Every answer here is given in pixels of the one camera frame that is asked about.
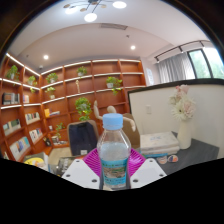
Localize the chair with dark jacket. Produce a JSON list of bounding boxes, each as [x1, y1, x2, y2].
[[67, 119, 100, 157]]

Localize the wooden artist mannequin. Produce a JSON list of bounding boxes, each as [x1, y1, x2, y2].
[[92, 99, 137, 133]]

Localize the clear blue-capped water bottle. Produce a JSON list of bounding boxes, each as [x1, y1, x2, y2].
[[96, 112, 132, 192]]

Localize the thin blue book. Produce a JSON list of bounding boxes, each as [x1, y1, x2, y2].
[[143, 152, 168, 159]]

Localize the orange wooden shelf unit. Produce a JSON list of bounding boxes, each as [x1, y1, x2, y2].
[[0, 52, 148, 163]]

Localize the tan upholstered chair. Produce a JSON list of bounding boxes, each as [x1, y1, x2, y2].
[[121, 112, 141, 148]]

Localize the stacked white packs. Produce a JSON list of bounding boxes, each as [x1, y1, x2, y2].
[[139, 130, 181, 157]]

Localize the small colourful sticker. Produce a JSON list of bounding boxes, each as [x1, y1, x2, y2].
[[167, 154, 180, 164], [156, 155, 168, 165]]

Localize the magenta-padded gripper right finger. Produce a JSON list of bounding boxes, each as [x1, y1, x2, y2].
[[127, 148, 168, 190]]

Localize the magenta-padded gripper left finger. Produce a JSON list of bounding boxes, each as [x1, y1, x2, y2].
[[61, 148, 102, 190]]

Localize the black-framed window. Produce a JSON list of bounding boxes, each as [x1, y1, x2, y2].
[[187, 46, 224, 80]]

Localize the pink and white flower bouquet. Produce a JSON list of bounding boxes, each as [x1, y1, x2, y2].
[[168, 84, 197, 122]]

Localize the grey window curtain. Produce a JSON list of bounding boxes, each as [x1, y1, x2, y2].
[[156, 52, 196, 84]]

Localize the white ceramic vase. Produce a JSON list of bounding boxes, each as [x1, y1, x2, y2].
[[176, 118, 193, 150]]

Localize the ceiling air vent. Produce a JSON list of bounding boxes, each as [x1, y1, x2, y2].
[[99, 22, 129, 31]]

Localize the black ceiling track rail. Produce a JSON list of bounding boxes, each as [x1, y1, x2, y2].
[[153, 39, 206, 63]]

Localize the multi-bulb ceiling chandelier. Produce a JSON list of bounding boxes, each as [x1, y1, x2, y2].
[[63, 0, 128, 23]]

